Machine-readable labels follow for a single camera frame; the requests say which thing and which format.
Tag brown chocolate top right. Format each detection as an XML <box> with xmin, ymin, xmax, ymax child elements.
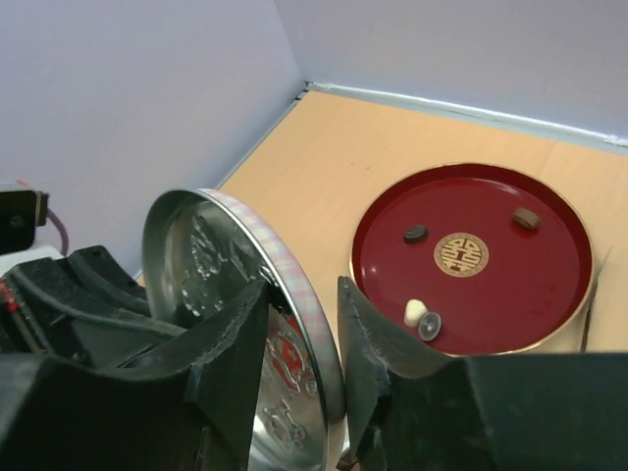
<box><xmin>512</xmin><ymin>207</ymin><xmax>541</xmax><ymax>231</ymax></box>

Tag white strawberry chocolate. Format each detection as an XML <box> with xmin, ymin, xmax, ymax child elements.
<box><xmin>403</xmin><ymin>299</ymin><xmax>428</xmax><ymax>328</ymax></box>

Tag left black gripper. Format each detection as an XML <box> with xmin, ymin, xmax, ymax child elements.
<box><xmin>1</xmin><ymin>245</ymin><xmax>184</xmax><ymax>366</ymax></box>

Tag dark round chocolate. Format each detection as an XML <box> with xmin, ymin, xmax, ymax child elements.
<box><xmin>403</xmin><ymin>225</ymin><xmax>428</xmax><ymax>243</ymax></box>
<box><xmin>418</xmin><ymin>311</ymin><xmax>443</xmax><ymax>342</ymax></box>

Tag silver tin lid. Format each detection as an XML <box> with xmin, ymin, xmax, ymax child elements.
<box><xmin>142</xmin><ymin>189</ymin><xmax>344</xmax><ymax>470</ymax></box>

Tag red round tray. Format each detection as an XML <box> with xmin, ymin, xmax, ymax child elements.
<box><xmin>349</xmin><ymin>163</ymin><xmax>596</xmax><ymax>355</ymax></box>

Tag dark round chocolate centre left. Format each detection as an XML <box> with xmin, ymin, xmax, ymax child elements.
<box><xmin>403</xmin><ymin>225</ymin><xmax>428</xmax><ymax>243</ymax></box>

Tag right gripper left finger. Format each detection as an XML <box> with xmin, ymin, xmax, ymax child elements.
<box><xmin>1</xmin><ymin>281</ymin><xmax>268</xmax><ymax>470</ymax></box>

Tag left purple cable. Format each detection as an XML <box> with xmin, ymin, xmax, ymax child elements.
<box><xmin>46</xmin><ymin>208</ymin><xmax>71</xmax><ymax>256</ymax></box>

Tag silver metal tongs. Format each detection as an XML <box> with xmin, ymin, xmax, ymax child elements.
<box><xmin>579</xmin><ymin>246</ymin><xmax>613</xmax><ymax>353</ymax></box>

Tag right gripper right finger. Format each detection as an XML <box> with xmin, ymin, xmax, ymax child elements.
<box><xmin>338</xmin><ymin>277</ymin><xmax>627</xmax><ymax>470</ymax></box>

